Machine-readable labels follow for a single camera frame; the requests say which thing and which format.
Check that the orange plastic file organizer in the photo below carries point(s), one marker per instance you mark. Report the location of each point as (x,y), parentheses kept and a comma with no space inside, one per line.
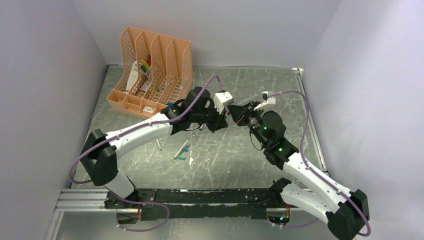
(169,79)

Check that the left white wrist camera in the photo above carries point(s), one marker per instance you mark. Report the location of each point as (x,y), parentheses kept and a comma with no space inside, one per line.
(221,100)

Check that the thin white pen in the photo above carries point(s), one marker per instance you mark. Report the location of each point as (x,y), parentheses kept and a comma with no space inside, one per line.
(158,144)

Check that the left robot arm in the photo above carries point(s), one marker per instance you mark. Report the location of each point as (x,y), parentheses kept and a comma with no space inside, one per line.
(101,150)

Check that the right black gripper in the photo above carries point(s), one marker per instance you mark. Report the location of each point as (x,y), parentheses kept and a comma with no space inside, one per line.
(240,114)

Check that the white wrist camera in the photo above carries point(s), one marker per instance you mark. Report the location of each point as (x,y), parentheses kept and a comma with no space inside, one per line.
(221,100)
(269,100)

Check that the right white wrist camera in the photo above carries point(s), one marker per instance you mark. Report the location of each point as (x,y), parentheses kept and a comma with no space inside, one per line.
(269,100)

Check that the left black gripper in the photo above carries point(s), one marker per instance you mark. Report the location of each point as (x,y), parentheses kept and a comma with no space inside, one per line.
(220,122)

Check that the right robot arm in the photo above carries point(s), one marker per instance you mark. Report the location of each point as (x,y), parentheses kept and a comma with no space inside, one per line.
(344,211)

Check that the white paper booklet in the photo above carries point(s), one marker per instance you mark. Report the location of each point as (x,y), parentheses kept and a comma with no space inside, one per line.
(132,77)

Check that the aluminium frame rail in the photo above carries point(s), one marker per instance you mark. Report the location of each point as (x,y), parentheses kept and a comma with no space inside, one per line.
(83,200)

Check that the coloured markers in organizer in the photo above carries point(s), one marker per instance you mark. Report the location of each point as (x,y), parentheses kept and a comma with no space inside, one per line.
(145,65)

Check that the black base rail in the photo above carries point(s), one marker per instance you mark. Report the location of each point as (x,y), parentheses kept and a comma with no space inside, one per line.
(154,204)

